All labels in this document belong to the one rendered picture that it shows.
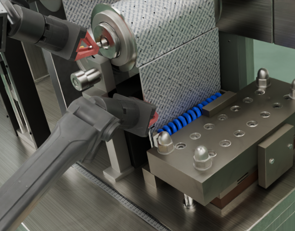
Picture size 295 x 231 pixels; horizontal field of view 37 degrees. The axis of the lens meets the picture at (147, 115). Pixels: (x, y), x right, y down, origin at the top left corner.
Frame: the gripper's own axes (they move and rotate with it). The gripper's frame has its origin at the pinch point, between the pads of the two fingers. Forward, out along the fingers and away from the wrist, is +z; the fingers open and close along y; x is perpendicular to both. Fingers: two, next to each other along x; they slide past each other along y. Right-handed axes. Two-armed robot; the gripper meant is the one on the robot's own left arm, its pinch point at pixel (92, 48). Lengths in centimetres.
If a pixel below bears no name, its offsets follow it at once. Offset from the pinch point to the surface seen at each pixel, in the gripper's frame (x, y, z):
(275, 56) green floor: 36, -89, 261
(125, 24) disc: 6.7, 7.3, -0.8
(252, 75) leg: 8, 1, 66
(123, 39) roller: 3.9, 6.9, 0.3
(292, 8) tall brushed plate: 22.9, 24.4, 26.7
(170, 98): -4.2, 10.4, 17.3
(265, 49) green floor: 40, -102, 268
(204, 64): 5.5, 11.0, 23.9
